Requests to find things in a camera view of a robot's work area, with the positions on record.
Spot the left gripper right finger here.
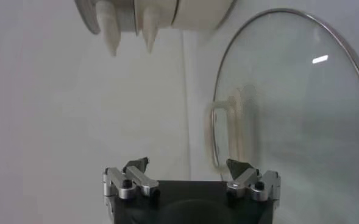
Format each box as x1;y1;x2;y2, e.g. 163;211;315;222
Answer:
225;158;282;203

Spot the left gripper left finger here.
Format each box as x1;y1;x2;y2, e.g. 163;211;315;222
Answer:
102;156;161;201

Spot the glass lid with cream handle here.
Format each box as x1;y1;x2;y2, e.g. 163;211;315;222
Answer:
204;8;359;224

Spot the perforated steel steamer basket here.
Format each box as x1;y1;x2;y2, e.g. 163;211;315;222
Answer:
74;0;137;58

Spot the white electric cooker base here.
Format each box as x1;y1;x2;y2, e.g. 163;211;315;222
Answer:
135;0;238;55

